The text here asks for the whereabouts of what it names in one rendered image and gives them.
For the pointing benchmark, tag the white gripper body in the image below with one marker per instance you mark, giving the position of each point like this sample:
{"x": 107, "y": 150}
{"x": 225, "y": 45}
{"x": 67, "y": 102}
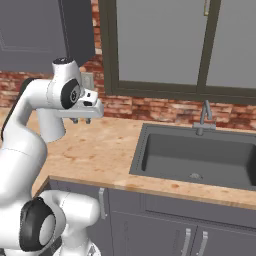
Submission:
{"x": 87, "y": 112}

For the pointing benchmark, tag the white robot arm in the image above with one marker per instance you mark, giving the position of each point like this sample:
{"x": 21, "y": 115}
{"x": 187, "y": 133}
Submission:
{"x": 23, "y": 156}

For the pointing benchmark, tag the dark framed window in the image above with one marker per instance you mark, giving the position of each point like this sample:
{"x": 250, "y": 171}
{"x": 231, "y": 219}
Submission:
{"x": 160, "y": 43}

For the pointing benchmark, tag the dark grey sink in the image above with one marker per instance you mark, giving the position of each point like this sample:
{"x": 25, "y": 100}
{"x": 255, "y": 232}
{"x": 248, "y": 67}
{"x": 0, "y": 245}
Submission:
{"x": 196, "y": 156}

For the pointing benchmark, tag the narrow grey cupboard door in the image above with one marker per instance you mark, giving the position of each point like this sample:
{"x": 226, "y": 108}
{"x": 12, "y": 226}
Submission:
{"x": 107, "y": 233}

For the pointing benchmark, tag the grey tap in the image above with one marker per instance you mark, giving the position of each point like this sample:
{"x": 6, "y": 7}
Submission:
{"x": 205, "y": 116}

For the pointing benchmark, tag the grey under-sink cupboard door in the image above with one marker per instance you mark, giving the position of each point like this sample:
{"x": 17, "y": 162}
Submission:
{"x": 233, "y": 245}
{"x": 150, "y": 236}

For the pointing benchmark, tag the grey false drawer front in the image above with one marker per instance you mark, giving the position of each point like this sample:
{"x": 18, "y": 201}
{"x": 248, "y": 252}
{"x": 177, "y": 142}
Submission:
{"x": 200, "y": 210}

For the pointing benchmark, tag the grey wall socket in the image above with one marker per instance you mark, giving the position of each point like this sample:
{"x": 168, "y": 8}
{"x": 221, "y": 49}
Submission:
{"x": 87, "y": 81}

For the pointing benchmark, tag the dark grey wall cupboard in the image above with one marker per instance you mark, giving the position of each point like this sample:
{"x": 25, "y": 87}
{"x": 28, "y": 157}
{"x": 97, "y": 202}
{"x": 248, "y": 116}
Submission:
{"x": 36, "y": 30}

